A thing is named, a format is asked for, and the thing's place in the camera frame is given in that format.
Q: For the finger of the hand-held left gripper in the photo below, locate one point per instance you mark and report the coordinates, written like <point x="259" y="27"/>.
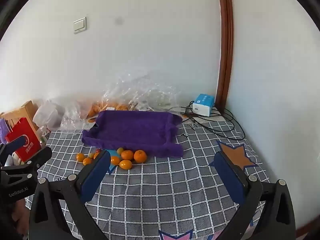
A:
<point x="18" y="142"/>
<point x="41" y="156"/>

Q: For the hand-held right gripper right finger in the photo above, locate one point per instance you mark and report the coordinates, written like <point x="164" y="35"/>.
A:
<point x="228" y="177"/>

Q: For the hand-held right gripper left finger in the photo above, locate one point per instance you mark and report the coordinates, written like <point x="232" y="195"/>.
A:
<point x="95" y="177"/>

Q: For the small orange kumquat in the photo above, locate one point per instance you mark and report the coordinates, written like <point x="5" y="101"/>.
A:
<point x="115" y="160"/>
<point x="80" y="157"/>
<point x="87" y="161"/>
<point x="95" y="155"/>

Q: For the large orange mandarin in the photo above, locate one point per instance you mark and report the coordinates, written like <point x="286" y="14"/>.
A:
<point x="140" y="156"/>
<point x="125" y="164"/>
<point x="127" y="154"/>

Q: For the purple towel covered tray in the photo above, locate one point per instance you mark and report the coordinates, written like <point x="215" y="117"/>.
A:
<point x="132" y="130"/>

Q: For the red paper bag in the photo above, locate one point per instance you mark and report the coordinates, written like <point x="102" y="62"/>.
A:
<point x="23" y="140"/>

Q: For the purple fluffy cloth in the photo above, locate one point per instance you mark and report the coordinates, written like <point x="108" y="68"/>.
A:
<point x="5" y="130"/>

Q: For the clear plastic bottle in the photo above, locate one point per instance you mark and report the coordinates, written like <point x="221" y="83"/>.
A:
<point x="45" y="135"/>

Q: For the small yellow-green fruit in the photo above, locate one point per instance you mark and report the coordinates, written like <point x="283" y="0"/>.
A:
<point x="120" y="150"/>

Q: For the white plastic bag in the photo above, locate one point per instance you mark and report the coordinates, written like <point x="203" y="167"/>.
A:
<point x="47" y="113"/>

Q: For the checked grey tablecloth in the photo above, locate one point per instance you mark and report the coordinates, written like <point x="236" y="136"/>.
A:
<point x="170" y="192"/>

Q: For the clear plastic bag of oranges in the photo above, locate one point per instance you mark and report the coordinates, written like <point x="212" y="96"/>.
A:
<point x="100" y="106"/>

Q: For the blue white tissue pack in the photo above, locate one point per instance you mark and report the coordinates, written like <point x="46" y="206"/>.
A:
<point x="203" y="104"/>

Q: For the crumpled clear plastic bag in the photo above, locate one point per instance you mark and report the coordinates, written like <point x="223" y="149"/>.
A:
<point x="147" y="92"/>

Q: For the white light switch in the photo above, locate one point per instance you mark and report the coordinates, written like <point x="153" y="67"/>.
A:
<point x="80" y="25"/>

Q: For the brown wooden door frame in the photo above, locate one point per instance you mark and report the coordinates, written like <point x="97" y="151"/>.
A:
<point x="225" y="42"/>

